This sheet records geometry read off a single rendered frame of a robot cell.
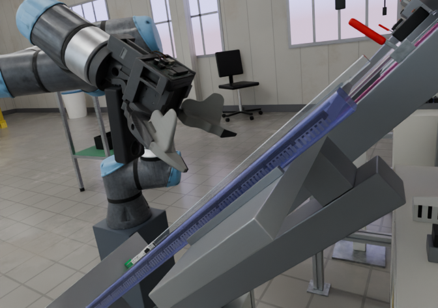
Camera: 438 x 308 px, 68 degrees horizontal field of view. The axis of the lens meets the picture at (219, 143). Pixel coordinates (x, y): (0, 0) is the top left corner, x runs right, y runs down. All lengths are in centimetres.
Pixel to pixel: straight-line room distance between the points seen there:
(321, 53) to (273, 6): 100
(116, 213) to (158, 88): 78
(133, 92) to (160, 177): 65
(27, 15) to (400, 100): 54
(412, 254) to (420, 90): 41
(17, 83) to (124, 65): 25
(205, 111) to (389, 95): 26
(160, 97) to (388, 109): 32
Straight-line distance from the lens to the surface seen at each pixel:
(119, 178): 109
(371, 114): 54
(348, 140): 55
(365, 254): 188
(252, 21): 541
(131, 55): 46
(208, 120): 49
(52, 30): 53
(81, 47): 49
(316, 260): 156
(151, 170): 106
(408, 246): 85
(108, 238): 119
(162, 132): 39
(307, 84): 515
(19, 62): 66
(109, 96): 48
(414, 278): 77
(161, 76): 41
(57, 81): 63
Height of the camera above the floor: 108
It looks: 16 degrees down
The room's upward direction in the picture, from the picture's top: 7 degrees counter-clockwise
